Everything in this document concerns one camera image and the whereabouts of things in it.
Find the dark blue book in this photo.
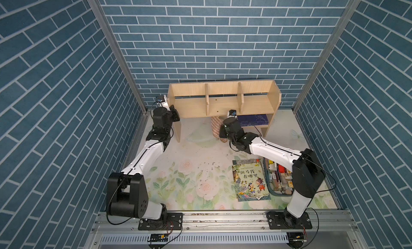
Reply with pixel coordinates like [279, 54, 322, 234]
[238, 114, 269, 127]

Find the light wooden bookshelf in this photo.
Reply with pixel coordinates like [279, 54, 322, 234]
[167, 80, 282, 137]

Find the red item in tray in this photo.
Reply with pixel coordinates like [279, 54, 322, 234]
[277, 164, 285, 174]

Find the green circuit board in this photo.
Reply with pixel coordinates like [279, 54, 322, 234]
[148, 234, 168, 244]

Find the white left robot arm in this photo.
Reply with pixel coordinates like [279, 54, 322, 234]
[106, 105, 180, 224]

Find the pink striped fluffy cloth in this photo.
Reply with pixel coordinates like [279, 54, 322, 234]
[211, 117, 227, 143]

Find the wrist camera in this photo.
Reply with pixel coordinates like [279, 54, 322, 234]
[155, 95, 170, 110]
[227, 110, 237, 118]

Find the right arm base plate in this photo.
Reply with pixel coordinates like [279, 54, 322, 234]
[266, 210, 313, 230]

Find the white vented cable duct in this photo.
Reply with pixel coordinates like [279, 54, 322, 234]
[99, 232, 289, 245]

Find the aluminium mounting rail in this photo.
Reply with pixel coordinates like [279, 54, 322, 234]
[91, 210, 359, 234]

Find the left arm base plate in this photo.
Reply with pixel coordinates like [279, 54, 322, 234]
[138, 212, 183, 231]

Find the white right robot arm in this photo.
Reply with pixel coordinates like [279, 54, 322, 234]
[220, 117, 326, 220]

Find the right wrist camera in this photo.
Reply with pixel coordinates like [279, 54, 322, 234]
[227, 110, 237, 118]

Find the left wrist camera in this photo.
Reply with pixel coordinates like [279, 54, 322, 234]
[155, 95, 170, 110]

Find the illustrated children's picture book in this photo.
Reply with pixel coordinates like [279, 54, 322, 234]
[232, 159, 270, 202]

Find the floral table mat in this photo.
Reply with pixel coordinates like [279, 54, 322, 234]
[144, 118, 290, 211]

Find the teal storage tray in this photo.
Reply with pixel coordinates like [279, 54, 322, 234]
[264, 158, 294, 197]

